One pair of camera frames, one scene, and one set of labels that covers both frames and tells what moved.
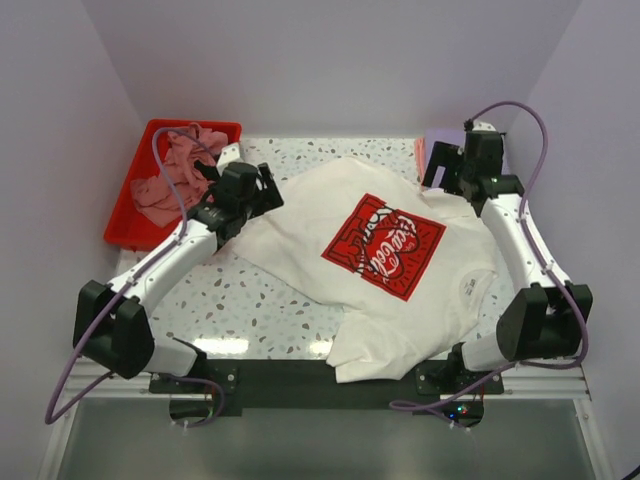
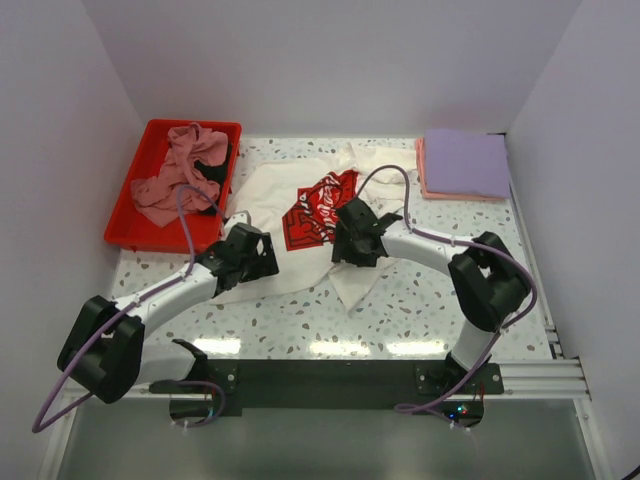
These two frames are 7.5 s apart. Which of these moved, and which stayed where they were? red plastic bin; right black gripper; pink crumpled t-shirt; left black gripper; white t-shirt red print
Moved: right black gripper; left black gripper; white t-shirt red print
Stayed: pink crumpled t-shirt; red plastic bin
